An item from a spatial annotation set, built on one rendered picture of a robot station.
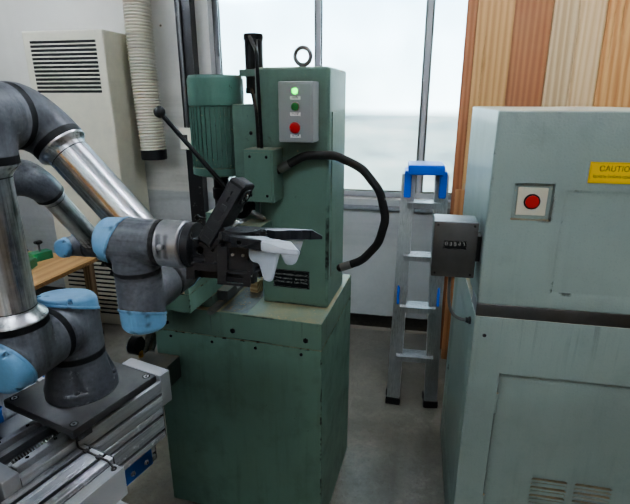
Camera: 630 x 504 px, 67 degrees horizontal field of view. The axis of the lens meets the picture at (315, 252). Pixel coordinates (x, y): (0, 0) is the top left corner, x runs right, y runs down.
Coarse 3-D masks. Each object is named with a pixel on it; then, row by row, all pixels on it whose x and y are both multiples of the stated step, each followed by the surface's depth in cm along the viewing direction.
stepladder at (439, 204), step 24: (408, 168) 210; (432, 168) 207; (408, 192) 214; (408, 216) 219; (408, 240) 220; (408, 264) 222; (432, 288) 222; (432, 312) 221; (432, 336) 226; (408, 360) 227; (432, 360) 225; (432, 384) 230
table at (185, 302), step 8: (208, 280) 147; (216, 280) 153; (200, 288) 143; (208, 288) 148; (216, 288) 153; (184, 296) 137; (192, 296) 138; (200, 296) 143; (208, 296) 148; (176, 304) 139; (184, 304) 138; (192, 304) 139; (200, 304) 144; (184, 312) 139
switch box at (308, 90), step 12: (288, 84) 127; (300, 84) 126; (312, 84) 126; (288, 96) 128; (300, 96) 127; (312, 96) 127; (288, 108) 129; (300, 108) 128; (312, 108) 128; (288, 120) 130; (300, 120) 129; (312, 120) 128; (288, 132) 131; (300, 132) 130; (312, 132) 129
